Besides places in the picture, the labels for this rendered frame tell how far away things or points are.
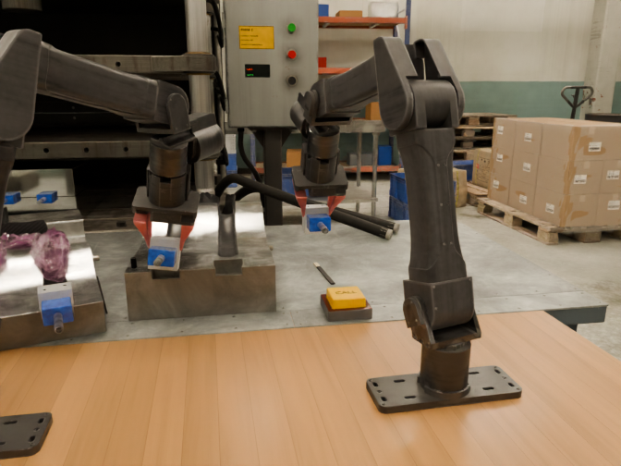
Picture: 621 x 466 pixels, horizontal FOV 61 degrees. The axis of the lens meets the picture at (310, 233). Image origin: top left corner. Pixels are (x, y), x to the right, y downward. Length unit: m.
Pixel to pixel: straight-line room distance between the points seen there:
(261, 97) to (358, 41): 5.99
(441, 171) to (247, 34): 1.18
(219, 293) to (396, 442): 0.44
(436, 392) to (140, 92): 0.56
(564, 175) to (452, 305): 3.88
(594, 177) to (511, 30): 4.15
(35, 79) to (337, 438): 0.53
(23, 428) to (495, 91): 7.93
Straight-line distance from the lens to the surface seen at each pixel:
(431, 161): 0.68
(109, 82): 0.75
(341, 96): 0.85
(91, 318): 0.95
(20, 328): 0.95
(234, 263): 0.98
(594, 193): 4.68
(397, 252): 1.33
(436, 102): 0.69
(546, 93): 8.65
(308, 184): 0.99
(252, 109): 1.76
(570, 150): 4.50
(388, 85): 0.70
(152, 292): 0.96
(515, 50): 8.42
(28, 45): 0.67
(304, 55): 1.78
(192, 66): 1.61
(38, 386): 0.84
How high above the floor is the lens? 1.19
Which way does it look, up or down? 15 degrees down
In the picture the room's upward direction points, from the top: straight up
